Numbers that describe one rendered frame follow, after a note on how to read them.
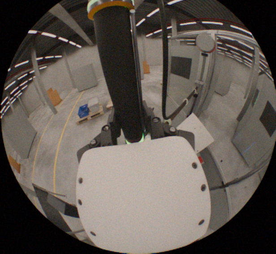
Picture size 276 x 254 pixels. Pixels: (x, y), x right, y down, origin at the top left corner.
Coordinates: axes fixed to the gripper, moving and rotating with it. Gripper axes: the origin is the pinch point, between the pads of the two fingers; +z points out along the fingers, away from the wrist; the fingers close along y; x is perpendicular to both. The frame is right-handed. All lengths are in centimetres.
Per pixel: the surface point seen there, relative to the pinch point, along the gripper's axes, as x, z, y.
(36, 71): 148, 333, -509
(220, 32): 37, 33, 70
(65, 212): -41, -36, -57
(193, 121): -32, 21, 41
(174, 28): 210, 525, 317
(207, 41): 24, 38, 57
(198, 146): -37, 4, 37
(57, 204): -41, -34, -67
